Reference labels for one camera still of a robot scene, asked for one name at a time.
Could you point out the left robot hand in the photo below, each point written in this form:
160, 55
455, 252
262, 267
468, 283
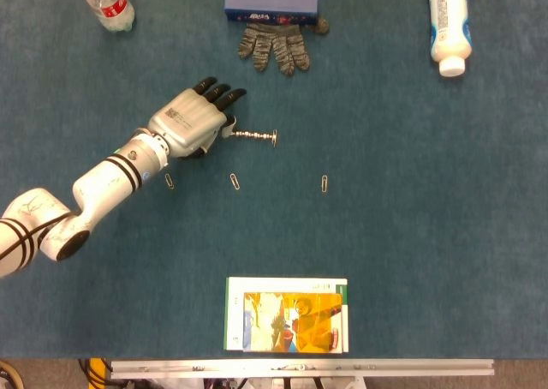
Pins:
188, 119

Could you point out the metal bolt tool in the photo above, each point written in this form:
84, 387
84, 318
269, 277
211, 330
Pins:
252, 135

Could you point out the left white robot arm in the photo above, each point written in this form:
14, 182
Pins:
103, 183

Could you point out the grey knit work glove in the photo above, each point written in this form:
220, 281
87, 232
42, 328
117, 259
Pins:
274, 46

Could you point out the clear bottle red label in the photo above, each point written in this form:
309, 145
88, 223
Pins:
112, 7

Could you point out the blue rectangular box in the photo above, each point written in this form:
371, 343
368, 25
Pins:
270, 2

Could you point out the white green book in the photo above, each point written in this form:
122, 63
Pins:
278, 284

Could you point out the yellow cover book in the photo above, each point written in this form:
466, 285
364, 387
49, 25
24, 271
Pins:
308, 324

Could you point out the white lotion bottle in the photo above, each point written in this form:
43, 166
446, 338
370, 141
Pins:
449, 20

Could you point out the yellow post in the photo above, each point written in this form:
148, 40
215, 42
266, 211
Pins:
100, 363

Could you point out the aluminium profile rail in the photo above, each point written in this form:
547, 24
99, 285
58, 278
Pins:
385, 369

